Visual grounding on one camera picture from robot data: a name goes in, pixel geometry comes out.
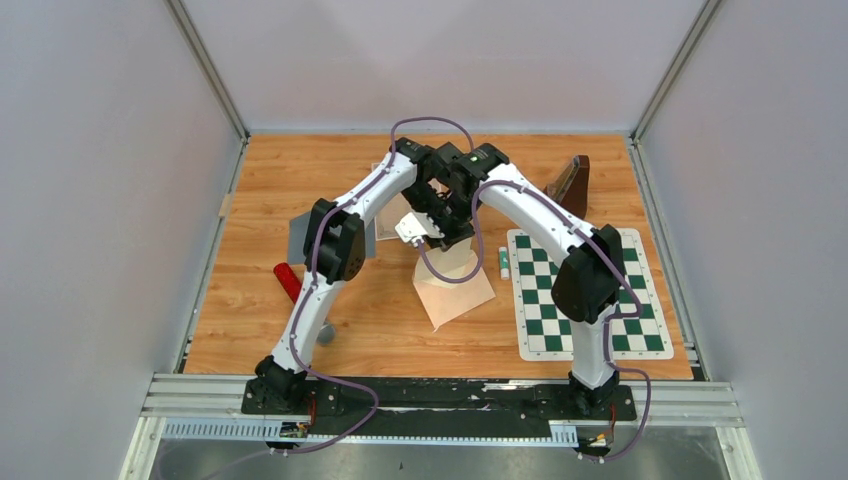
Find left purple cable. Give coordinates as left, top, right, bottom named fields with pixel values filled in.
left=268, top=116, right=475, bottom=458

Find cream pink envelope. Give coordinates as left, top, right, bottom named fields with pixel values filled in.
left=413, top=264, right=495, bottom=331

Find grey envelope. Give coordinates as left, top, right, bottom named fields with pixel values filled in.
left=286, top=212, right=377, bottom=264

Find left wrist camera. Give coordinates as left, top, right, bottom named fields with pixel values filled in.
left=394, top=211, right=444, bottom=247

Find red microphone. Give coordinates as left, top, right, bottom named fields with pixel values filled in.
left=272, top=262, right=336, bottom=346

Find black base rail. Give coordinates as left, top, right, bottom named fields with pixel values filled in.
left=241, top=377, right=637, bottom=438

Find green white glue stick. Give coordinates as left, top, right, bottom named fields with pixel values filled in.
left=498, top=246, right=511, bottom=280

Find green white chessboard mat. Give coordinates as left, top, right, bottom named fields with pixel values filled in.
left=506, top=227, right=675, bottom=363

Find wooden metronome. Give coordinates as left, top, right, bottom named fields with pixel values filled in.
left=544, top=155, right=590, bottom=219

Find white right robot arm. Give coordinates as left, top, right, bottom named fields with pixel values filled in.
left=431, top=143, right=643, bottom=418

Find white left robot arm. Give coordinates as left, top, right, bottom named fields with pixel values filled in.
left=248, top=137, right=434, bottom=413

